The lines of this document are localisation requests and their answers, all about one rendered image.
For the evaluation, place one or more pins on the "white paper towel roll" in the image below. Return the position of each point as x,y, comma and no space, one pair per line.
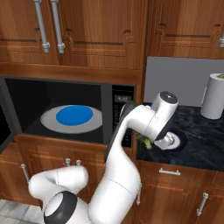
213,97

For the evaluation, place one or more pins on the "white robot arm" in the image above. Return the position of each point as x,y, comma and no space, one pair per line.
122,178

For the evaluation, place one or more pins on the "dark rimmed white plate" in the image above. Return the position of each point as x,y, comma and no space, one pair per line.
181,140

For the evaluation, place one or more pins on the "blue round plate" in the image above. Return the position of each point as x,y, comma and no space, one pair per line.
74,115

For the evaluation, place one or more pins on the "white microwave turntable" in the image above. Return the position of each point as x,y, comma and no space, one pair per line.
73,128

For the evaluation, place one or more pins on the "wooden wall cupboard door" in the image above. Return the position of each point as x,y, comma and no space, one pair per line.
186,29
17,32
102,35

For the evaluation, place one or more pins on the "green broccoli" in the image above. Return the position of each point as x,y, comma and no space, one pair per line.
145,141

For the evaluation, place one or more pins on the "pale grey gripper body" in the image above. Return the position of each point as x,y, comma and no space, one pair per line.
165,141

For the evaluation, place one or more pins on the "black microwave oven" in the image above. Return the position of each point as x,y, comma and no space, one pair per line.
52,96

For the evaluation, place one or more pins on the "black microwave door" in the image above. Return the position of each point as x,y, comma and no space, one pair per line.
4,128

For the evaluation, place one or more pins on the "wooden drawer front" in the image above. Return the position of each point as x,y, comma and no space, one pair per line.
189,175

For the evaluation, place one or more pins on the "wooden base cupboard door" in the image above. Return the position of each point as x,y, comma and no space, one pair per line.
163,207
58,150
213,204
11,175

